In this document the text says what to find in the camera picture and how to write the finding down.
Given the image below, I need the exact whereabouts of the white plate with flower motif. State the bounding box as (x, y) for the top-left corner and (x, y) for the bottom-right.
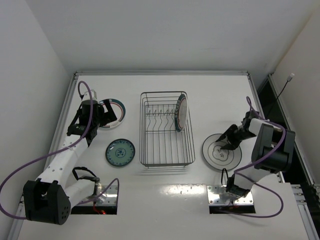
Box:
(202, 133), (243, 171)

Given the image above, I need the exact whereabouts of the green red rimmed plate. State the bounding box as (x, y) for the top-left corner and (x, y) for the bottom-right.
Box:
(174, 93), (189, 132)
(99, 98), (126, 130)

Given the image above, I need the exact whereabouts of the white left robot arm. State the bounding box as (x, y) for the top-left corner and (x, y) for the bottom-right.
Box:
(23, 89), (116, 225)

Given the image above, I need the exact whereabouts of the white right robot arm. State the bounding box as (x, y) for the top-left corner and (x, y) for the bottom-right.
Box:
(216, 110), (296, 198)

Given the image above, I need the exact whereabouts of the blue patterned small plate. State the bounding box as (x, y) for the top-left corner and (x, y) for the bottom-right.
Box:
(105, 138), (136, 168)

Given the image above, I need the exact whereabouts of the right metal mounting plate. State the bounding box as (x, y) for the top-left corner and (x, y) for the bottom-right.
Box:
(207, 185), (254, 207)

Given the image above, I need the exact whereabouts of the metal mounting plate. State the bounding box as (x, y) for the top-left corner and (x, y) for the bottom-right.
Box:
(82, 183), (118, 207)
(207, 185), (254, 207)

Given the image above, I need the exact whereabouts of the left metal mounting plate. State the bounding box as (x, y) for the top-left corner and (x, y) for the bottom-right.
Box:
(82, 183), (118, 207)

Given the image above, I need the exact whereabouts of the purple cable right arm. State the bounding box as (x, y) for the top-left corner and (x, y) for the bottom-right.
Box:
(217, 96), (287, 219)

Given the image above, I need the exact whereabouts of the metal wire dish rack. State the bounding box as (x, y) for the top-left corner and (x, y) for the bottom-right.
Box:
(139, 90), (196, 168)

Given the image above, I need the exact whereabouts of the black cable left base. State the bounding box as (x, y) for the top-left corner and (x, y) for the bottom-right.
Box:
(71, 166), (101, 196)

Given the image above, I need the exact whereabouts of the black hanging usb cable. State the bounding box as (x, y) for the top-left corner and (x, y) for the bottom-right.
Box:
(264, 72), (296, 118)

